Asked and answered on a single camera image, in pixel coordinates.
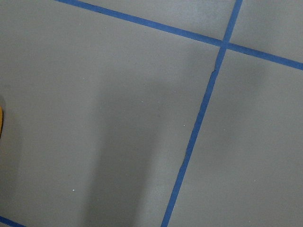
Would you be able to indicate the yellow corn cob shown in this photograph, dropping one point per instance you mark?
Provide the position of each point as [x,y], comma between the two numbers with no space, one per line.
[1,120]

